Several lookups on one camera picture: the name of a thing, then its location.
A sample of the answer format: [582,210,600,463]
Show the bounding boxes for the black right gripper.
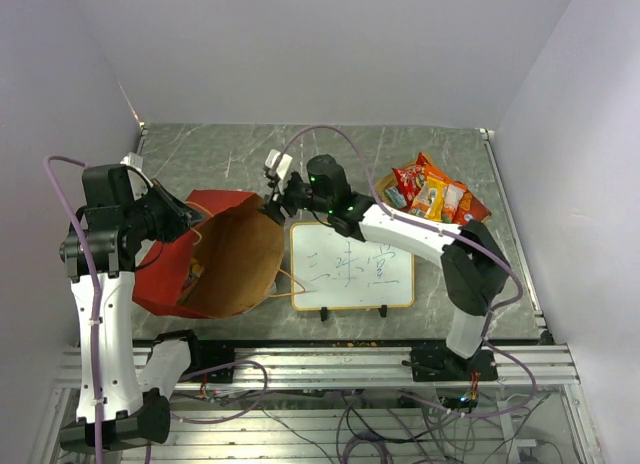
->
[256,171,332,224]

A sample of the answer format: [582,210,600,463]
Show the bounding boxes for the red paper bag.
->
[133,190,285,319]

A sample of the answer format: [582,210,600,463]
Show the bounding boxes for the green red candy bag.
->
[384,186,407,210]

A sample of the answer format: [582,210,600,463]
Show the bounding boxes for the red orange snack bag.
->
[392,152,430,207]

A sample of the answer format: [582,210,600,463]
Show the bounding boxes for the small yellow snack packet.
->
[409,176,450,222]

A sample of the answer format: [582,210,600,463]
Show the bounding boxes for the orange white snack packet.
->
[424,165,467,223]

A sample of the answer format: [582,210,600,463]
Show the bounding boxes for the orange fruit candy bag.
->
[178,258,205,305]

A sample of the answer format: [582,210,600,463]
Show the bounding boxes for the tan teal chips bag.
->
[375,172,407,211]

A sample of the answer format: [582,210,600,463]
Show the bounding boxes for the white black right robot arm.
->
[261,150,511,380]

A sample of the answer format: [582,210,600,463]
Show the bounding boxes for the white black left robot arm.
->
[59,153,204,455]

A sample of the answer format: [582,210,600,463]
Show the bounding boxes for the yellow framed whiteboard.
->
[290,222,415,312]

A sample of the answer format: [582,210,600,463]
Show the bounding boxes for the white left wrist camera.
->
[120,152,147,182]

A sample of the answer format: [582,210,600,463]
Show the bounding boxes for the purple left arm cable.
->
[43,155,154,464]

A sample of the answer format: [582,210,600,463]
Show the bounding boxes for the loose cables under table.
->
[164,366,566,464]

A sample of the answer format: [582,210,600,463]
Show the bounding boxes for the aluminium frame base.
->
[44,343,601,464]

